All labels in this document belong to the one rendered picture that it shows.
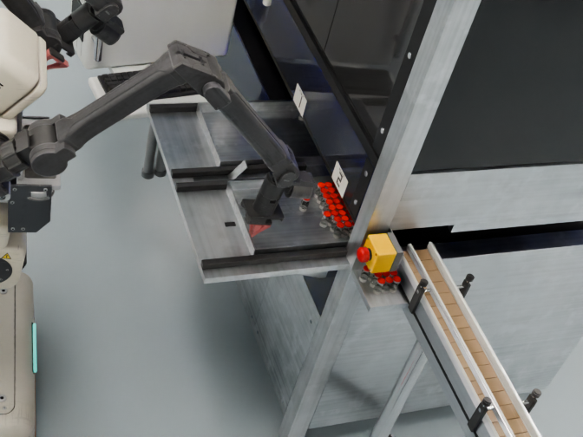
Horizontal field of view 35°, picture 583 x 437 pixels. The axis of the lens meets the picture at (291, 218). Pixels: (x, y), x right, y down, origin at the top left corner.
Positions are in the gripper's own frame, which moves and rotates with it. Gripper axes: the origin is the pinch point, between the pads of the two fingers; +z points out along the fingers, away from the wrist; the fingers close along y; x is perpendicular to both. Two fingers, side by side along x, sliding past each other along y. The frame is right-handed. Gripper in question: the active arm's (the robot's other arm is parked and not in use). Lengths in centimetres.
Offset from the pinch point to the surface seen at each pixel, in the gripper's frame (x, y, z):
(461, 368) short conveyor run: -51, 37, -8
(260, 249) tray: -5.9, 0.7, -0.3
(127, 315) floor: 49, -1, 93
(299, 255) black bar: -7.8, 11.3, -0.4
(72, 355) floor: 34, -22, 96
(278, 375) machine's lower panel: 4, 36, 70
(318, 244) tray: -5.8, 16.8, -2.7
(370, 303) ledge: -24.5, 26.1, -0.6
